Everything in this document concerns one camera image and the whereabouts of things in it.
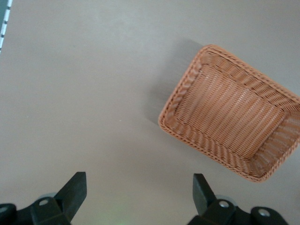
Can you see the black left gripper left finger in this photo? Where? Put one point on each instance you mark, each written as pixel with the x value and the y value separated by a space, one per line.
pixel 47 213

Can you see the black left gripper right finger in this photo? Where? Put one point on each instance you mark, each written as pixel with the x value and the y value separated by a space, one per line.
pixel 215 213

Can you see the brown woven basket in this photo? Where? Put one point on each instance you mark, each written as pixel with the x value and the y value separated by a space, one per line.
pixel 229 112

